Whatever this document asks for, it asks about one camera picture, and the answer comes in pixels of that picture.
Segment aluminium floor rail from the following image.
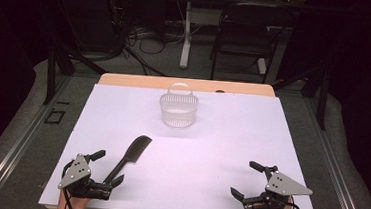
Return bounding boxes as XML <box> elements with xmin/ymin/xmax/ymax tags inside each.
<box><xmin>294</xmin><ymin>93</ymin><xmax>371</xmax><ymax>209</ymax></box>
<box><xmin>0</xmin><ymin>69</ymin><xmax>73</xmax><ymax>209</ymax></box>

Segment white plastic basket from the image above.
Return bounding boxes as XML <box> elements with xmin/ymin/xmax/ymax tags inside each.
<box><xmin>157</xmin><ymin>81</ymin><xmax>201</xmax><ymax>130</ymax></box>

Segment person's left hand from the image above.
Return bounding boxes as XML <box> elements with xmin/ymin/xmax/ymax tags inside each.
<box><xmin>56</xmin><ymin>188</ymin><xmax>93</xmax><ymax>209</ymax></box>

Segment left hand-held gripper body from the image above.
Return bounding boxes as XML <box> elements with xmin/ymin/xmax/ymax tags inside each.
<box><xmin>56</xmin><ymin>152</ymin><xmax>116</xmax><ymax>202</ymax></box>

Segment black handled comb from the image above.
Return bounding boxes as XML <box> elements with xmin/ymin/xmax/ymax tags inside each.
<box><xmin>102</xmin><ymin>131</ymin><xmax>154</xmax><ymax>188</ymax></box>

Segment black folding chair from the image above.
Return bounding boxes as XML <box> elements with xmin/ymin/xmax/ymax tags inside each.
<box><xmin>208</xmin><ymin>0</ymin><xmax>295</xmax><ymax>87</ymax></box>

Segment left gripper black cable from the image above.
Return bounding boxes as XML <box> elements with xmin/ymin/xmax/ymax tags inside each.
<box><xmin>59</xmin><ymin>159</ymin><xmax>82</xmax><ymax>209</ymax></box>

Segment black metal stand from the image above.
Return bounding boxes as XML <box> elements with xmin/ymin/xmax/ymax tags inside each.
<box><xmin>41</xmin><ymin>37</ymin><xmax>112</xmax><ymax>111</ymax></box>
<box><xmin>268</xmin><ymin>62</ymin><xmax>332</xmax><ymax>132</ymax></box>

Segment wooden desk with white legs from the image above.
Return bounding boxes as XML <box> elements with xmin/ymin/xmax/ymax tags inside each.
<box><xmin>159</xmin><ymin>0</ymin><xmax>308</xmax><ymax>78</ymax></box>

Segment black floor cables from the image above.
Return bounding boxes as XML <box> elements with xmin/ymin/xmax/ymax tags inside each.
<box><xmin>109</xmin><ymin>0</ymin><xmax>190</xmax><ymax>79</ymax></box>

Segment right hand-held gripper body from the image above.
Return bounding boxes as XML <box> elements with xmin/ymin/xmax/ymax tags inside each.
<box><xmin>244</xmin><ymin>163</ymin><xmax>316</xmax><ymax>209</ymax></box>

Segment wooden table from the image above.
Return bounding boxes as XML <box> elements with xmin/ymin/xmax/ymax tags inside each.
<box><xmin>38</xmin><ymin>67</ymin><xmax>328</xmax><ymax>209</ymax></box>

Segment white table mat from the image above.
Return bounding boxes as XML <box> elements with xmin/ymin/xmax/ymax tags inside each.
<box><xmin>38</xmin><ymin>79</ymin><xmax>327</xmax><ymax>209</ymax></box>

